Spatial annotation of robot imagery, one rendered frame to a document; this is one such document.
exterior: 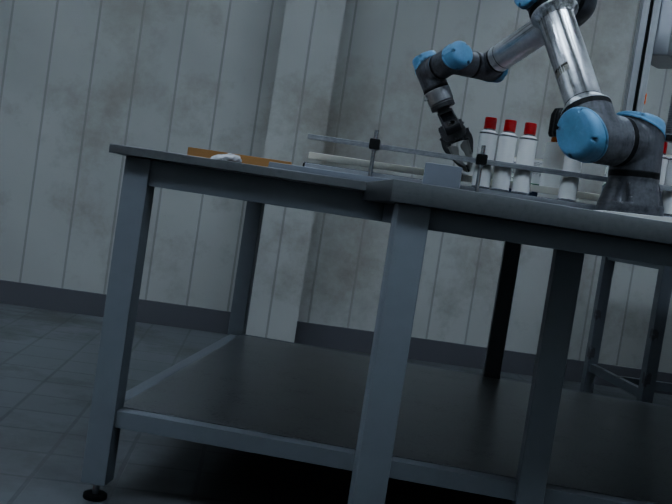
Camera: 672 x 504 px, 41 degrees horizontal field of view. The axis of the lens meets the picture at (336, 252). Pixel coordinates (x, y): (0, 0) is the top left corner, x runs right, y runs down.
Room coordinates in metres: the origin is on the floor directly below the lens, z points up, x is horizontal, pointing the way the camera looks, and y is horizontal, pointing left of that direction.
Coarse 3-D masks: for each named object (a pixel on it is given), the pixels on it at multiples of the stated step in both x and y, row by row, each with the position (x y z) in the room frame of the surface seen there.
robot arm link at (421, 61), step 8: (416, 56) 2.59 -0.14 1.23; (424, 56) 2.58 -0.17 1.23; (416, 64) 2.59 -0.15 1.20; (424, 64) 2.57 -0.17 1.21; (416, 72) 2.60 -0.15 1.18; (424, 72) 2.57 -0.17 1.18; (424, 80) 2.58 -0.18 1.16; (432, 80) 2.57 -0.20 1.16; (440, 80) 2.57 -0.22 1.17; (424, 88) 2.59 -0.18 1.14; (432, 88) 2.57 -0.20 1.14
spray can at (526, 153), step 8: (528, 128) 2.55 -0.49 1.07; (528, 136) 2.54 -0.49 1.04; (520, 144) 2.55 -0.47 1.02; (528, 144) 2.54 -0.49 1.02; (536, 144) 2.55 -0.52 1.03; (520, 152) 2.55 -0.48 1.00; (528, 152) 2.54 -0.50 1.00; (520, 160) 2.54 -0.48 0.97; (528, 160) 2.54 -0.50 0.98; (520, 176) 2.54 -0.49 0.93; (528, 176) 2.54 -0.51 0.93; (512, 184) 2.56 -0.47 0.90; (520, 184) 2.54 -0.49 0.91; (528, 184) 2.54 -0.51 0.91; (512, 192) 2.55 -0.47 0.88; (520, 192) 2.54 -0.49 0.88; (528, 192) 2.55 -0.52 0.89
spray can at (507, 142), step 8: (512, 120) 2.55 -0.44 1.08; (504, 128) 2.56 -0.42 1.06; (512, 128) 2.55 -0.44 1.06; (504, 136) 2.54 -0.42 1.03; (512, 136) 2.54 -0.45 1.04; (504, 144) 2.54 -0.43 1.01; (512, 144) 2.54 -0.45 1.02; (504, 152) 2.54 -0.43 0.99; (512, 152) 2.55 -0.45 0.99; (496, 160) 2.56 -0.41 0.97; (504, 160) 2.54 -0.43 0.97; (512, 160) 2.55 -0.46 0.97; (496, 168) 2.55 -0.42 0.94; (504, 168) 2.54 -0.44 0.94; (496, 176) 2.55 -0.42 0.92; (504, 176) 2.54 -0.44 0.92; (496, 184) 2.55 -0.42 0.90; (504, 184) 2.54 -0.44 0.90
